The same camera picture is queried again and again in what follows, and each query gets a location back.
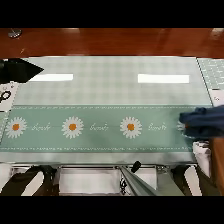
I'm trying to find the blue shirt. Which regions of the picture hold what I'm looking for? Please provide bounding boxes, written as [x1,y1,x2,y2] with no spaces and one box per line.
[178,104,224,140]

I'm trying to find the white garment with black print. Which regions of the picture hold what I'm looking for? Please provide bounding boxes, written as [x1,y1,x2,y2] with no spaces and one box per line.
[0,81,20,113]

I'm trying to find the black cable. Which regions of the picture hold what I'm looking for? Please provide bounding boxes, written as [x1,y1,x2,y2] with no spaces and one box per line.
[119,175,130,196]

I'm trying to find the silver frame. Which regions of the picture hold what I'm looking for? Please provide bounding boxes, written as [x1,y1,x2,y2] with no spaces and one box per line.
[9,161,201,197]

